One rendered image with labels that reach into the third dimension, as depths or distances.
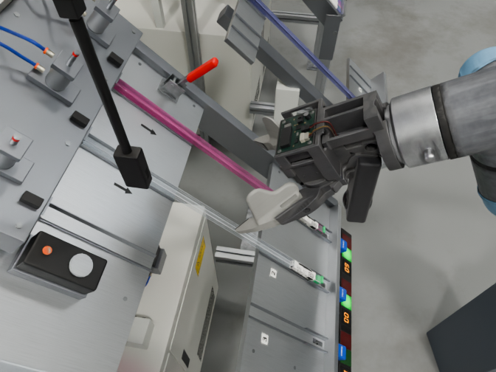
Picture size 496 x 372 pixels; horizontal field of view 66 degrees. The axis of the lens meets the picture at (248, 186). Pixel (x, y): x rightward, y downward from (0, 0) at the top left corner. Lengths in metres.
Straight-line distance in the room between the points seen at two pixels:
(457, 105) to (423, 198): 1.54
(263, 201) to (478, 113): 0.22
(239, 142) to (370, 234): 1.09
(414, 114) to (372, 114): 0.04
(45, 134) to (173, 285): 0.54
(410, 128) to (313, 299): 0.44
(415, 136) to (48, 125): 0.37
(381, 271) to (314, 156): 1.29
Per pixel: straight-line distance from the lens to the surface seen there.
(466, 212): 1.96
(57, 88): 0.47
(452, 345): 1.48
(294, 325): 0.69
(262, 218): 0.45
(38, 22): 0.53
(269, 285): 0.66
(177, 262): 0.92
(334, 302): 0.77
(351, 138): 0.40
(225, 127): 0.71
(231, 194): 1.75
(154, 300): 0.89
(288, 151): 0.40
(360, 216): 0.50
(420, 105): 0.40
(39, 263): 0.42
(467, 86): 0.40
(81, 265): 0.43
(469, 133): 0.39
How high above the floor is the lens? 1.44
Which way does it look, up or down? 54 degrees down
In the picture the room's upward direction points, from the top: straight up
